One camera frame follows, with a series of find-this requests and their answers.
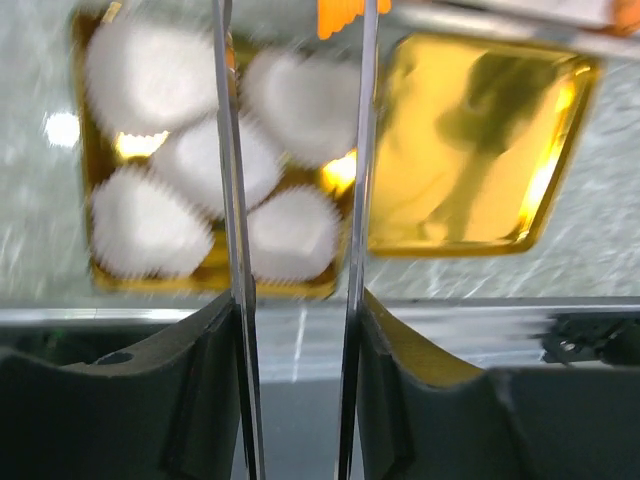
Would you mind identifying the gold tin lid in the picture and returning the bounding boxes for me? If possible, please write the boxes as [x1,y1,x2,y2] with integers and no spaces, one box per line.
[368,32,602,258]

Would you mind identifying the white paper cup bottom-left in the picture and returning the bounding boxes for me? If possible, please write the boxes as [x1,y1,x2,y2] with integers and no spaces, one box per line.
[90,165,215,279]

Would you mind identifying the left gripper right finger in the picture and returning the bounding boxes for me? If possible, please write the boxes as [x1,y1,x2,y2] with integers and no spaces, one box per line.
[357,296,639,479]

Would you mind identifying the metal tongs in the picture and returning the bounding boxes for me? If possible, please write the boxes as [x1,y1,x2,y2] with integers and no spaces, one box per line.
[212,1,379,479]

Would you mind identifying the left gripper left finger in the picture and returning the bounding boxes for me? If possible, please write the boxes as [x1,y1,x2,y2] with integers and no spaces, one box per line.
[1,293,240,479]

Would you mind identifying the white paper cup top-right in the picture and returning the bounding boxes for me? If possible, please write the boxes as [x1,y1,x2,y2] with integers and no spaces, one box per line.
[241,48,360,169]

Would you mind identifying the white paper cup centre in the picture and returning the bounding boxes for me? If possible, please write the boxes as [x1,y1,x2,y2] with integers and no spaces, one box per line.
[150,117,284,219]

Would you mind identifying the white paper cup bottom-right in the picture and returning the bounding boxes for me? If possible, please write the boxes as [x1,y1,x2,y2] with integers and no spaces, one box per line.
[247,185,341,283]

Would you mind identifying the white paper cup top-left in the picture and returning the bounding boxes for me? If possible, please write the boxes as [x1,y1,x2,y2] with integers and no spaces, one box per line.
[84,17,218,137]

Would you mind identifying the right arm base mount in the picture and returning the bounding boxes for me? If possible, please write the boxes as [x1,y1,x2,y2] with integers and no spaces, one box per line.
[541,312,639,367]

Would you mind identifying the aluminium rail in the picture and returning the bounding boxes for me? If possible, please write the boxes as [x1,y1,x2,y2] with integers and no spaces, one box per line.
[1,297,639,382]

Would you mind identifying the gold cookie tin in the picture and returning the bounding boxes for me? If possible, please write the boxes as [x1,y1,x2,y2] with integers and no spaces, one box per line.
[72,2,360,298]

